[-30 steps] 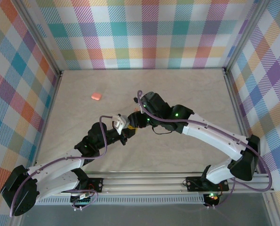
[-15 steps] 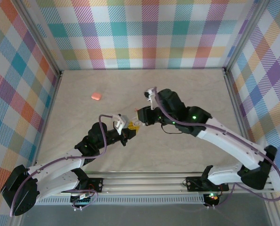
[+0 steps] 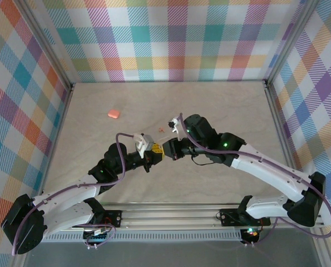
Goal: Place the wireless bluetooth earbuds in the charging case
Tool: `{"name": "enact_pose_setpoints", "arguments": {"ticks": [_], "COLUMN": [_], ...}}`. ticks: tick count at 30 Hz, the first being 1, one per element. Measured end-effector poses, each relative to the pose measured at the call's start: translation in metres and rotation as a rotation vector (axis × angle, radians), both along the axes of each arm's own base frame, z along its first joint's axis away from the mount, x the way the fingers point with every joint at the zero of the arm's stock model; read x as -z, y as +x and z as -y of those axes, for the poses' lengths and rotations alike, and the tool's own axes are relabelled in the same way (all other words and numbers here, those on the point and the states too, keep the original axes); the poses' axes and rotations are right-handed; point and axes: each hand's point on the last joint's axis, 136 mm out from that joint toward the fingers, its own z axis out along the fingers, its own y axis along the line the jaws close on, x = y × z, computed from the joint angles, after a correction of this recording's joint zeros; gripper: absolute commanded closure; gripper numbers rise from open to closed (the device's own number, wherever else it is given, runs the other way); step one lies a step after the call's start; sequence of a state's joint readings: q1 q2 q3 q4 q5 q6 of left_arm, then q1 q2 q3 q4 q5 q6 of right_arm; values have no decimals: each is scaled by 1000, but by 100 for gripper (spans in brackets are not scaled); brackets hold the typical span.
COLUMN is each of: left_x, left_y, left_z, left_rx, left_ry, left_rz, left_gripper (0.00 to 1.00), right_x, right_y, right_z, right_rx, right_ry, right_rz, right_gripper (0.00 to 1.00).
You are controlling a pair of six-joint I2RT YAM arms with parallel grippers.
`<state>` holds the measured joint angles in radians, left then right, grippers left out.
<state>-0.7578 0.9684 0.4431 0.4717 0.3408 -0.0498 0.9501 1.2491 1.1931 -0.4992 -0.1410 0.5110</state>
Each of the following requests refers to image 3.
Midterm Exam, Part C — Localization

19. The aluminium frame post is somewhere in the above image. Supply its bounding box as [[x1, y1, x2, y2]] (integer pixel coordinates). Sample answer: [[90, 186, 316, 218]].
[[16, 0, 76, 94], [264, 0, 320, 87]]

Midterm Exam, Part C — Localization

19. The grey slotted cable duct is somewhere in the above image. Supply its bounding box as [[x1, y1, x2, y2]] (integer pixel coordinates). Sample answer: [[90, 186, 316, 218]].
[[44, 232, 245, 243]]

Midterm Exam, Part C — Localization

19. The circuit board with lit LED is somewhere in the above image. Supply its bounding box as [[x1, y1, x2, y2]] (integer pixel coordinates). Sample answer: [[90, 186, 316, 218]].
[[241, 228, 262, 245]]

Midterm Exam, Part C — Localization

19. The wide aluminium base rail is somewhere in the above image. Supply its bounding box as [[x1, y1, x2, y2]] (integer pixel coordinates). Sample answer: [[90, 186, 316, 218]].
[[47, 204, 324, 230]]

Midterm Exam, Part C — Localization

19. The circuit board with green terminal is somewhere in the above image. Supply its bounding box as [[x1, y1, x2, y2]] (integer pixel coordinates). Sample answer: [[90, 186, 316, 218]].
[[83, 229, 113, 245]]

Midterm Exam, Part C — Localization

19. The aluminium side rail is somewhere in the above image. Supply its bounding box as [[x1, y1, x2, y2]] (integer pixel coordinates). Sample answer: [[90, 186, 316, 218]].
[[39, 83, 76, 195], [264, 80, 305, 179]]

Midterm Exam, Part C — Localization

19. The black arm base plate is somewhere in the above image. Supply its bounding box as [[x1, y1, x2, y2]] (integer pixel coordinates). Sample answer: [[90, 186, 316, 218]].
[[219, 207, 271, 226], [101, 210, 123, 228]]

